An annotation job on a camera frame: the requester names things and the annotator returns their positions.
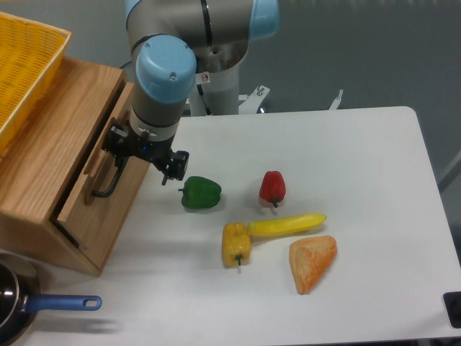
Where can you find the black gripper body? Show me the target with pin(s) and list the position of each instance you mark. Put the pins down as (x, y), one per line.
(151, 144)

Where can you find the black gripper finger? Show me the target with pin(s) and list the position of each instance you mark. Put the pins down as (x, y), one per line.
(176, 166)
(116, 142)

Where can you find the black drawer handle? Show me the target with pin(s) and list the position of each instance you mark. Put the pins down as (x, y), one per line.
(114, 180)

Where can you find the wooden top drawer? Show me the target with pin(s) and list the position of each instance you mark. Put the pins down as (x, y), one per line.
(96, 222)

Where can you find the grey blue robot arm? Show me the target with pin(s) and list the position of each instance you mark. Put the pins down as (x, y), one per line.
(185, 54)

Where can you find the wooden drawer cabinet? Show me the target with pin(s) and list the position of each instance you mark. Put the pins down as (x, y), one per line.
(55, 164)

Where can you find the green bell pepper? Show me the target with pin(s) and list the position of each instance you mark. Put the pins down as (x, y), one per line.
(199, 193)

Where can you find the red bell pepper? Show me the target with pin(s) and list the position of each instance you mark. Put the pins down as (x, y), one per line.
(273, 188)

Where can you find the yellow bell pepper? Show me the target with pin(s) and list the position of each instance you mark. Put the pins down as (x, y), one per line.
(236, 244)

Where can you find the yellow banana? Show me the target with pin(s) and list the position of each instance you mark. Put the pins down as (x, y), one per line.
(286, 226)

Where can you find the yellow plastic basket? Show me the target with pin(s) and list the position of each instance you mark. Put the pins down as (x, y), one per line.
(31, 54)

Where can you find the orange bread slice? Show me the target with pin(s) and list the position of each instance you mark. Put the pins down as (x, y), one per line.
(309, 259)

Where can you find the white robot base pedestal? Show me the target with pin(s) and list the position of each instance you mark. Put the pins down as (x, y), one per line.
(217, 90)

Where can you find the white metal mounting bracket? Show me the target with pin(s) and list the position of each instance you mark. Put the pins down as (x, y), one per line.
(252, 103)

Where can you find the blue handled frying pan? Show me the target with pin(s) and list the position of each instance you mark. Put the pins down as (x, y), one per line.
(22, 298)

